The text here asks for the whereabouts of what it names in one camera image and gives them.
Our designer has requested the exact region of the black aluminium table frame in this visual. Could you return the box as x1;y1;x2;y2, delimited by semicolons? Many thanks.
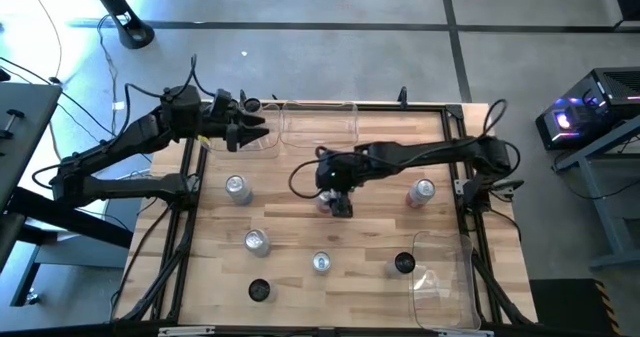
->
110;100;537;337

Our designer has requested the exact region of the dark grey side desk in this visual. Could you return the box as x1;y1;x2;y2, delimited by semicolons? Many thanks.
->
0;81;64;213

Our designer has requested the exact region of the black floor stand base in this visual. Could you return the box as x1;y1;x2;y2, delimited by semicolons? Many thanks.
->
82;0;155;51

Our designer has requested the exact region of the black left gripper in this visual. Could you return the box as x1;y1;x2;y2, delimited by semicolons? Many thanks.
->
198;106;272;154

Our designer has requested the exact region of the silver metal bracket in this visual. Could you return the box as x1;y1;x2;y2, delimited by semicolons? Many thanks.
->
157;326;216;337
437;329;495;337

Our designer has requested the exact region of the white and blue soda can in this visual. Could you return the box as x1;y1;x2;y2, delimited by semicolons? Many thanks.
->
224;174;254;207
243;228;272;258

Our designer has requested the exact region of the black desk leg frame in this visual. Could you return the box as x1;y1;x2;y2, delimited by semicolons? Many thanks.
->
0;186;135;308

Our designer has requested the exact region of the black hazard-striped mat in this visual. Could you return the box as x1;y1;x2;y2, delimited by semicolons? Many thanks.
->
528;276;625;337

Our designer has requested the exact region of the black clamp knob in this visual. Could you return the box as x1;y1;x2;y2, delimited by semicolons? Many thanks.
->
0;108;25;141

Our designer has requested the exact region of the black desktop computer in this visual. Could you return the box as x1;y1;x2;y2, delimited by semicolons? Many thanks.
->
535;66;640;152

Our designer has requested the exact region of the grey metal rack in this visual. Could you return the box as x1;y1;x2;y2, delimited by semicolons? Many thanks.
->
553;116;640;271

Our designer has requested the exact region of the slim silver blue can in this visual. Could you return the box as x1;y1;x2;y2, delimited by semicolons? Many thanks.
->
311;250;333;276

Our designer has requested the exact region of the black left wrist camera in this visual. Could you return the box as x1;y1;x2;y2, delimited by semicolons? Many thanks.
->
209;88;234;119

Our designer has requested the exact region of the white and red soda can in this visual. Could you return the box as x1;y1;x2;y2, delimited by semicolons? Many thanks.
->
314;189;335;215
405;177;437;210

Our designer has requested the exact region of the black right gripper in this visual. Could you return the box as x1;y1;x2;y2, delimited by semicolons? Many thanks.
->
314;148;375;219

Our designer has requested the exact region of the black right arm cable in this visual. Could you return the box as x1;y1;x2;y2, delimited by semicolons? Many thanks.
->
288;146;331;201

